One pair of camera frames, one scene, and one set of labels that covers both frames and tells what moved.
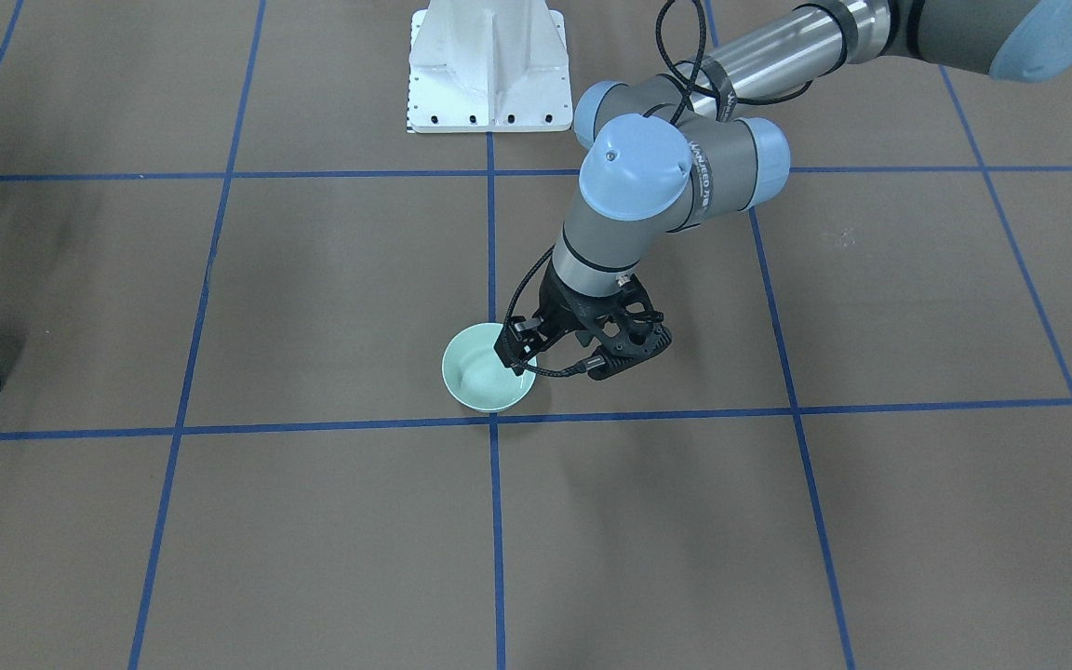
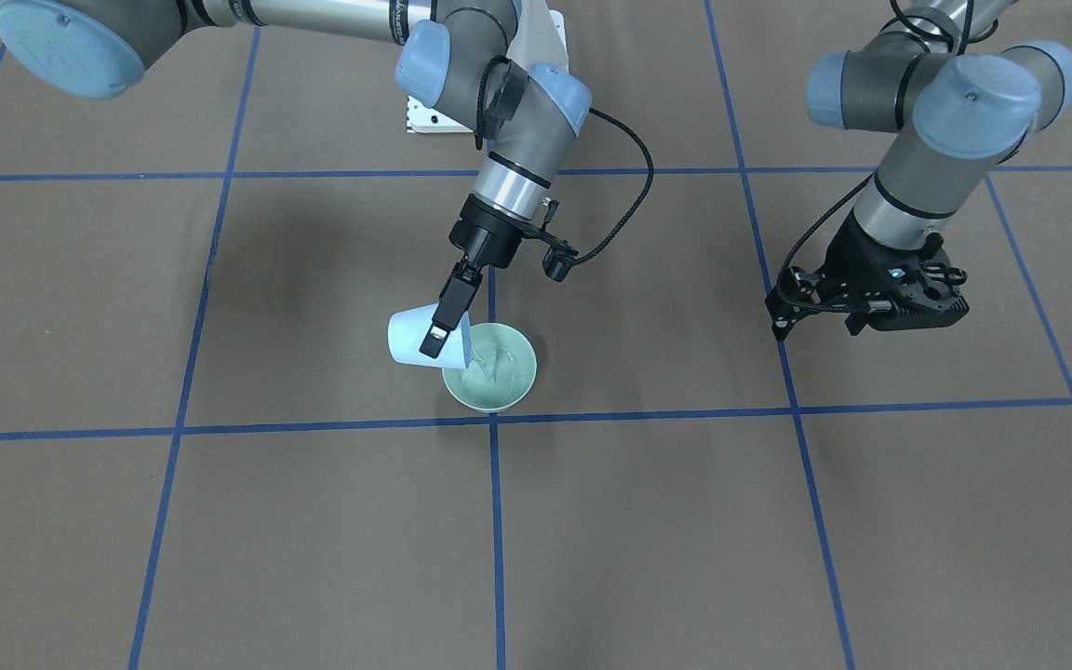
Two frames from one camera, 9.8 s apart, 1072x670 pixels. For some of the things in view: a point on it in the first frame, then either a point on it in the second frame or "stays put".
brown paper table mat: [216, 275] stays put
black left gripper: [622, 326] to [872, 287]
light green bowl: [476, 377] stays put
